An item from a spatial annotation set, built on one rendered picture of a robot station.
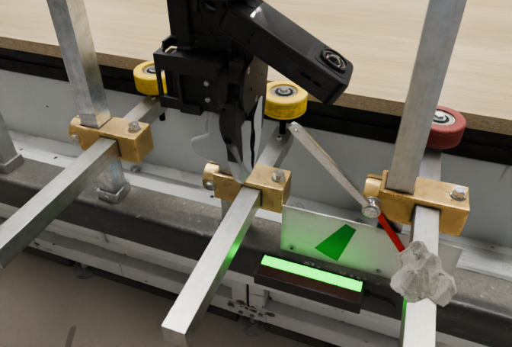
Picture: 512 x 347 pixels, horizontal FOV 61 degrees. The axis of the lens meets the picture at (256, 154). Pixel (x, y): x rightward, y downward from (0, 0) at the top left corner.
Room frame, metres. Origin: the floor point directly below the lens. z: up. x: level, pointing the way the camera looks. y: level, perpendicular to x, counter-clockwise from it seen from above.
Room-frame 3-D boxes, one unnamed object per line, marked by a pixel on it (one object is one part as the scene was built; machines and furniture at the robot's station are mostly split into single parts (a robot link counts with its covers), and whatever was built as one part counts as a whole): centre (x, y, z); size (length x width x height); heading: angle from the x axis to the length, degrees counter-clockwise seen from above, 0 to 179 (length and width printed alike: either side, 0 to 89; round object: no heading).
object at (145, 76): (0.75, 0.19, 0.85); 0.08 x 0.08 x 0.11
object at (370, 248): (0.45, -0.16, 0.75); 0.26 x 0.01 x 0.10; 70
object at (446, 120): (0.58, -0.28, 0.85); 0.08 x 0.08 x 0.11
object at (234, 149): (0.34, 0.02, 1.05); 0.05 x 0.02 x 0.09; 162
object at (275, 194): (0.54, 0.01, 0.81); 0.13 x 0.06 x 0.05; 70
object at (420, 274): (0.32, -0.19, 0.87); 0.09 x 0.07 x 0.02; 160
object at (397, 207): (0.46, -0.22, 0.85); 0.13 x 0.06 x 0.05; 70
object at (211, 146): (0.35, 0.04, 1.01); 0.06 x 0.03 x 0.09; 72
